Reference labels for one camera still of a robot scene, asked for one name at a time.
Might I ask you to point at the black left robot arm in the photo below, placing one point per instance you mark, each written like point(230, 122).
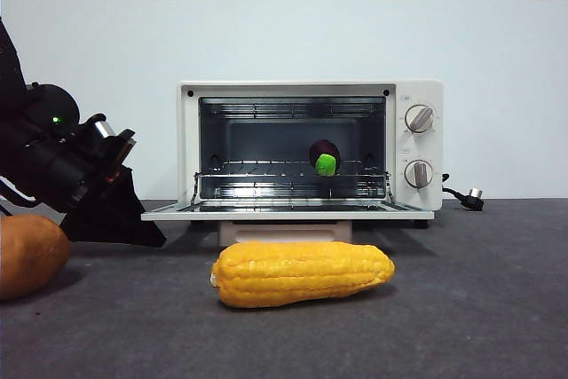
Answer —
point(49, 108)

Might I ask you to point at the white toaster oven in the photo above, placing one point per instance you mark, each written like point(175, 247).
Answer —
point(423, 147)

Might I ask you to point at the orange sweet potato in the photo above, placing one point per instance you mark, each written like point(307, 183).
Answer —
point(29, 259)

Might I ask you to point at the oven door with glass window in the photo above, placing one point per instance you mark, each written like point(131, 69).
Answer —
point(288, 215)

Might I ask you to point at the yellow corn cob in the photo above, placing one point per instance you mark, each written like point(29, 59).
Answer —
point(302, 274)

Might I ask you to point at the beige oven knob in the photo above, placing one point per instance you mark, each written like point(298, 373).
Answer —
point(418, 174)
point(420, 119)

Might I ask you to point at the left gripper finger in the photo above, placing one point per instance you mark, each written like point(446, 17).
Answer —
point(120, 219)

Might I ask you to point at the purple eggplant with green stem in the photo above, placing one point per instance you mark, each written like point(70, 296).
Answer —
point(326, 165)

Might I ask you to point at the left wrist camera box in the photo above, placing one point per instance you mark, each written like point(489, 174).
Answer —
point(104, 128)

